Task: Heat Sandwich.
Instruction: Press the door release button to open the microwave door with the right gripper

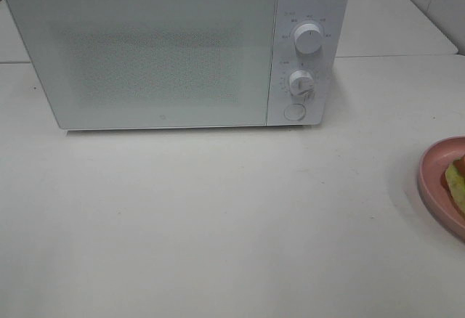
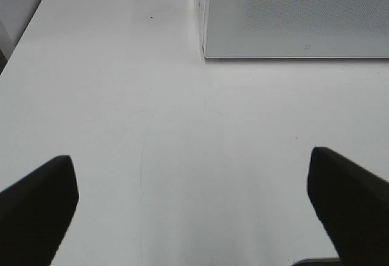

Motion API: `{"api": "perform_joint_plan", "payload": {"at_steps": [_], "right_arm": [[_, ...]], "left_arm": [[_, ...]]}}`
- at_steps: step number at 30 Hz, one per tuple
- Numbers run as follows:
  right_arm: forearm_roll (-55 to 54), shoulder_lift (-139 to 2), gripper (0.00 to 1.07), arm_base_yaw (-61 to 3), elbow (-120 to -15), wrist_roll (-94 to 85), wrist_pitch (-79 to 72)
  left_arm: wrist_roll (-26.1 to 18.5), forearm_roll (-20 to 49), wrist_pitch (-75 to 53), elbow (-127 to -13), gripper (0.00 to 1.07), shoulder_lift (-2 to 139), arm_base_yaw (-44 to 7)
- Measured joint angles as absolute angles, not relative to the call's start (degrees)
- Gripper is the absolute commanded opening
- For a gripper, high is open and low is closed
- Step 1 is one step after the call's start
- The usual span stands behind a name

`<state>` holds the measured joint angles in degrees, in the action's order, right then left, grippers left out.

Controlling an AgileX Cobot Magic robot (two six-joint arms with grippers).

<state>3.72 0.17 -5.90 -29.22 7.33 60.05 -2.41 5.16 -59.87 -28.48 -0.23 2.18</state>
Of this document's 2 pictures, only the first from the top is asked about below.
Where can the lower white timer knob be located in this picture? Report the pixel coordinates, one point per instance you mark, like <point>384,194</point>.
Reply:
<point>301,83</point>

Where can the toast sandwich with lettuce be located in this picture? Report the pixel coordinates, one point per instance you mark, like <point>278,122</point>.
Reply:
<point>453,181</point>

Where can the upper white power knob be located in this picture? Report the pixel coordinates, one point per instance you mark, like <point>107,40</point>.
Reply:
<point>308,37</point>

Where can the white microwave door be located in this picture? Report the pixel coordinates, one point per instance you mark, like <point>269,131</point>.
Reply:
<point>145,64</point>

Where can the pink plate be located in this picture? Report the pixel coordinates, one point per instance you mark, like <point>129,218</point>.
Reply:
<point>432,186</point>

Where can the round door release button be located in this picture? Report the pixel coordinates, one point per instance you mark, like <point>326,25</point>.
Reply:
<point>295,112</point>

